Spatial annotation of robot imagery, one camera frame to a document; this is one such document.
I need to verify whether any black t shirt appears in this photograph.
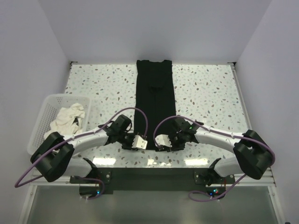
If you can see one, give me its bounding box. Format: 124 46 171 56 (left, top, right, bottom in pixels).
135 60 176 150

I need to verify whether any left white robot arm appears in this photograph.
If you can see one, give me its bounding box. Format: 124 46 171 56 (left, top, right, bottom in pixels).
30 115 137 183

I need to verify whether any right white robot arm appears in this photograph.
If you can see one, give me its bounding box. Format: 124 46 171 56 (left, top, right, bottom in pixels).
168 116 276 186

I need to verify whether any white t shirt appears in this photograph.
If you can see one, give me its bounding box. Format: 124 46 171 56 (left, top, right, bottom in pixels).
44 103 85 139

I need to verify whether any white plastic laundry basket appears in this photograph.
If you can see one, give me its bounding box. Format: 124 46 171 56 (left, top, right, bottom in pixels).
27 94 92 155

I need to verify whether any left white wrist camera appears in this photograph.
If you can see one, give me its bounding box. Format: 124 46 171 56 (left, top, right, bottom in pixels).
132 135 148 150

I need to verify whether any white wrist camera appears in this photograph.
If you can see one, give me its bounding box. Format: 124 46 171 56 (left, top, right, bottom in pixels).
155 134 172 148
132 135 148 150

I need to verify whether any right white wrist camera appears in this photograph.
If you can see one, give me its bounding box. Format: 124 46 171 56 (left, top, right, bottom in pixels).
155 134 172 148

